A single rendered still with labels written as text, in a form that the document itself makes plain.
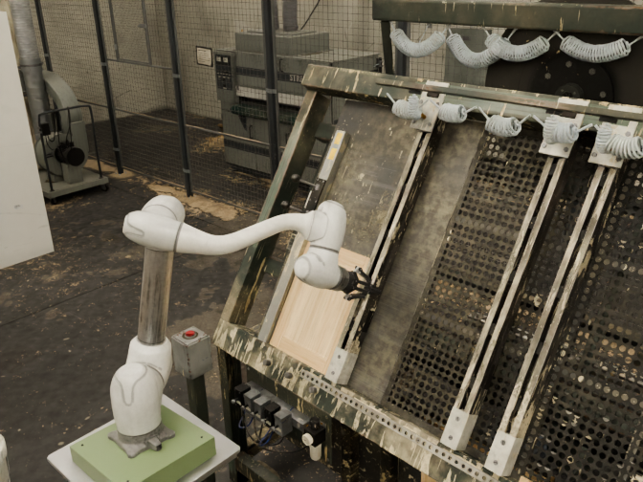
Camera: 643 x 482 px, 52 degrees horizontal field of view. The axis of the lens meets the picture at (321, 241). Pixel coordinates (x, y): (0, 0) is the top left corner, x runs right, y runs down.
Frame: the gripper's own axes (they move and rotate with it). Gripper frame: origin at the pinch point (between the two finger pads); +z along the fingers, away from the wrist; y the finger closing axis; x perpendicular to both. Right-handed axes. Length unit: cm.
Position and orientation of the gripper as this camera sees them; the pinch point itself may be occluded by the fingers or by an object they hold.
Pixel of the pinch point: (372, 290)
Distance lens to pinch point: 243.7
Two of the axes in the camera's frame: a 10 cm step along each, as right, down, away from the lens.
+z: 6.2, 2.4, 7.5
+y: 3.6, -9.3, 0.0
